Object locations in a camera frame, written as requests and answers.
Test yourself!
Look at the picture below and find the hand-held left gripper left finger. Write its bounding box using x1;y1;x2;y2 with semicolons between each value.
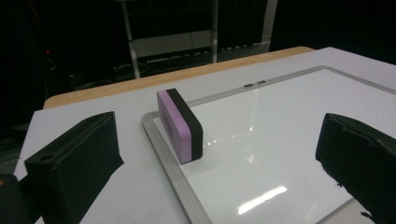
23;111;125;224

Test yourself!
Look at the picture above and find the white table cover sheet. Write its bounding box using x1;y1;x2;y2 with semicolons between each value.
13;46;396;224

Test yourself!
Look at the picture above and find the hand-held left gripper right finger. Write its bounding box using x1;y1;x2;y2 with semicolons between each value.
315;112;396;224

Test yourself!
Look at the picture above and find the grey metal stand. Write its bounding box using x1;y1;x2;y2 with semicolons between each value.
115;0;278;80

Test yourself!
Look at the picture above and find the purple and black eraser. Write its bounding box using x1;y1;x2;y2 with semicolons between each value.
156;88;204;165

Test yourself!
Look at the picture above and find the silver-framed whiteboard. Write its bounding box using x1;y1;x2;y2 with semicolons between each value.
141;64;396;224

